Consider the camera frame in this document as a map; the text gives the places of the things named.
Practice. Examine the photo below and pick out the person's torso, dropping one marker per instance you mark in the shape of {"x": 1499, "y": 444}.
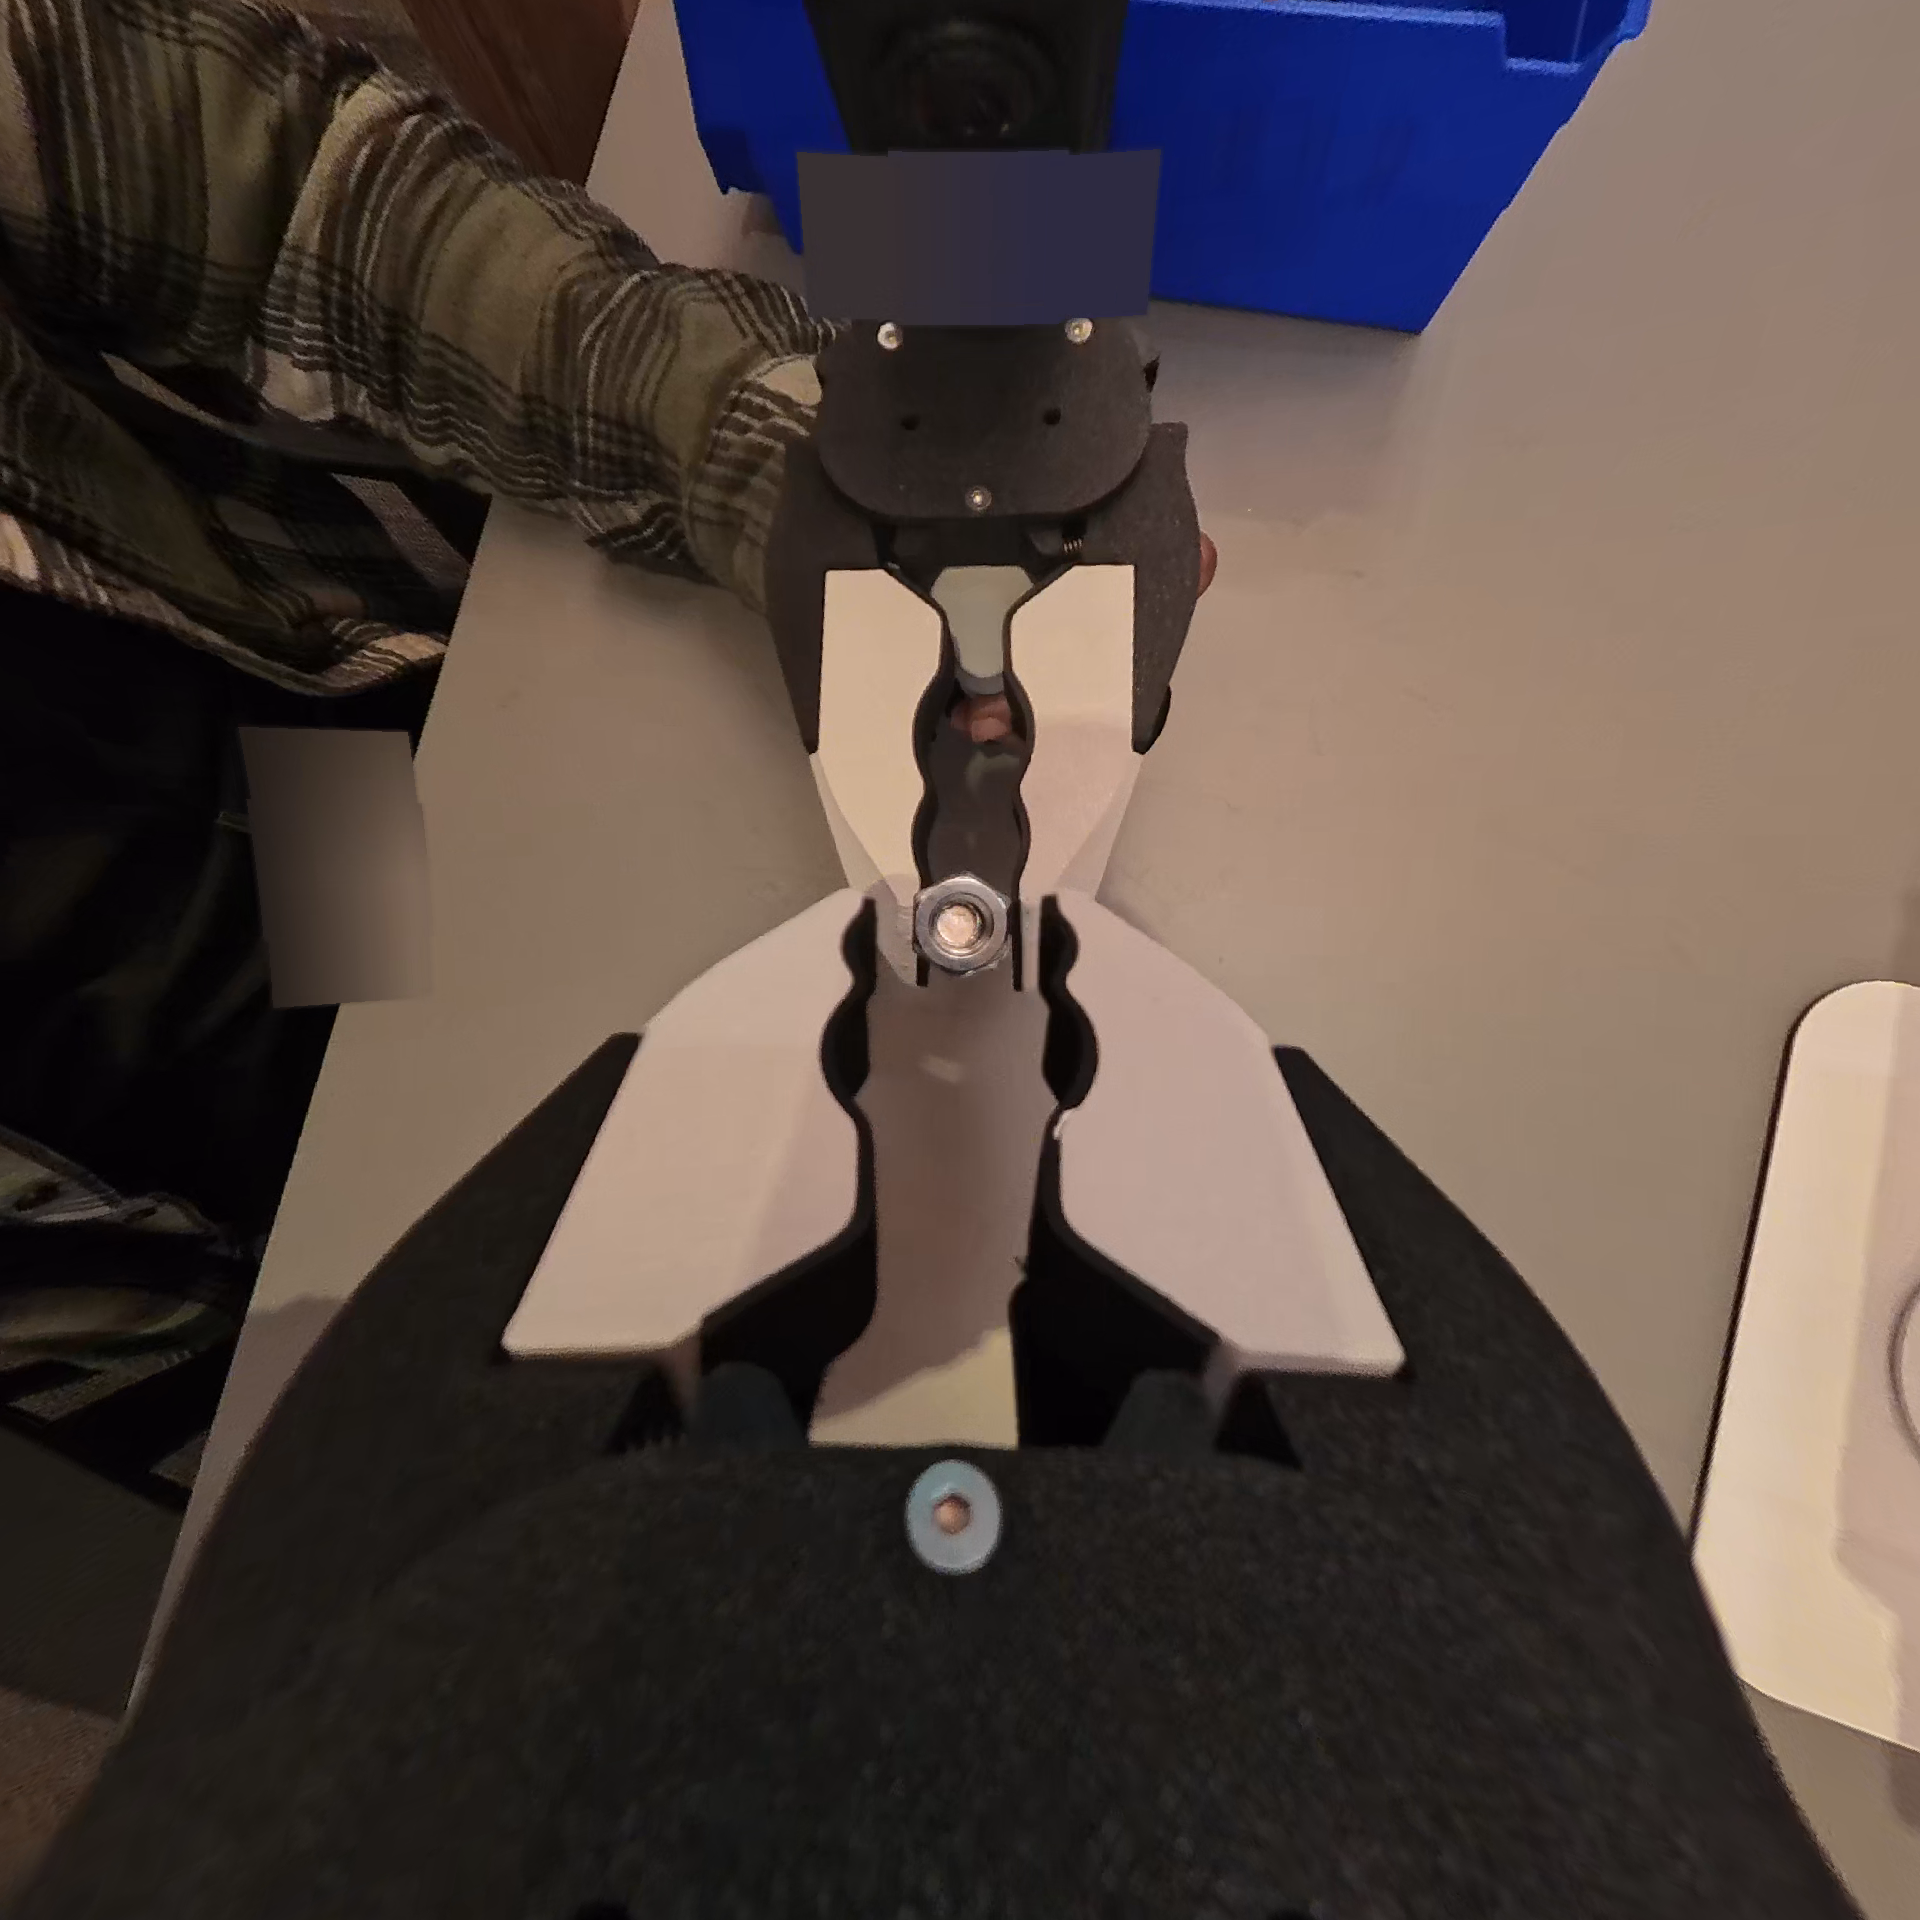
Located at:
{"x": 120, "y": 376}

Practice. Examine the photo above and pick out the silver hex bolt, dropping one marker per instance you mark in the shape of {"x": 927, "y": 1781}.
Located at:
{"x": 961, "y": 931}

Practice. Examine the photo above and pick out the person's left forearm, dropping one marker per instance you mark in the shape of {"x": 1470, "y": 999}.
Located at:
{"x": 601, "y": 376}

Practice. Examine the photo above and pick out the person's left hand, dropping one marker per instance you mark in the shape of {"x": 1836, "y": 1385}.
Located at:
{"x": 1203, "y": 567}

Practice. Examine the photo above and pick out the wooden post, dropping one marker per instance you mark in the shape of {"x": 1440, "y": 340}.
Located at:
{"x": 525, "y": 75}

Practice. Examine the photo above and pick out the blue plastic bin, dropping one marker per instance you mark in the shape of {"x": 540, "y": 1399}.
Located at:
{"x": 1351, "y": 151}

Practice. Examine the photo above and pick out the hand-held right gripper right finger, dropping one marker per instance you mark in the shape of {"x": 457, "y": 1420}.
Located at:
{"x": 1216, "y": 1202}

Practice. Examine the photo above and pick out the white tablet stand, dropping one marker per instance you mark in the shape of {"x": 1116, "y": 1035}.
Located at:
{"x": 1830, "y": 1276}

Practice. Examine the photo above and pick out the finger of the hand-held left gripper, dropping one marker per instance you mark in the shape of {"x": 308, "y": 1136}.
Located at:
{"x": 1080, "y": 706}
{"x": 862, "y": 706}

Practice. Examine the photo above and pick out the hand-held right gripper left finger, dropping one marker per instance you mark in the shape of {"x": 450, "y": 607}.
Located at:
{"x": 690, "y": 1187}

